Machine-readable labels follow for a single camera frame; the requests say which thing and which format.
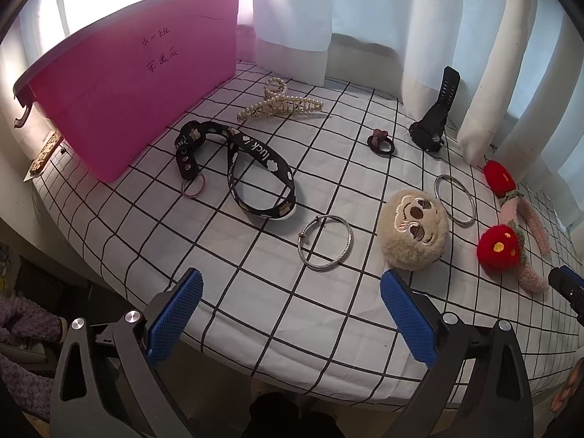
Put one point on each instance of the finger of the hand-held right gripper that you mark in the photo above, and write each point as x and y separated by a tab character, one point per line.
570	285

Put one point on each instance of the white curtain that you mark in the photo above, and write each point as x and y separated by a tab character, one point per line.
388	9

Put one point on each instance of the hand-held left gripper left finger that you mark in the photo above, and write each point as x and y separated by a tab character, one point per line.
175	317

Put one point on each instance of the purple fuzzy clothing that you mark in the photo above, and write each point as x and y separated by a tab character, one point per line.
27	319

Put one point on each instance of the red flower plush headband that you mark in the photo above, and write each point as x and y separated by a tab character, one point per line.
499	246

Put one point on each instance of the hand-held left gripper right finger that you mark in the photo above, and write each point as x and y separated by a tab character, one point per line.
408	319

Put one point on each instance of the pink plastic storage box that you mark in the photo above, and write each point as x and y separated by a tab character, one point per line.
127	82

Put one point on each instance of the white black checked cloth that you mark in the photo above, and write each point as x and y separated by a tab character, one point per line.
228	292

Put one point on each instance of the beige plush sloth face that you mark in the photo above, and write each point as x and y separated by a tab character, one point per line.
410	232

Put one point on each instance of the black wrist watch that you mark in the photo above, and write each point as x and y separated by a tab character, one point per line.
429	127

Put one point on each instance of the plain silver bangle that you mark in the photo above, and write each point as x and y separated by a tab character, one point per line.
436	187

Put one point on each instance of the pearl hair claw clip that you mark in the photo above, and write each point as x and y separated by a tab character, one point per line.
273	105

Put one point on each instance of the silver bangle with knot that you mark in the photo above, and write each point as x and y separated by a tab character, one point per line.
301	237

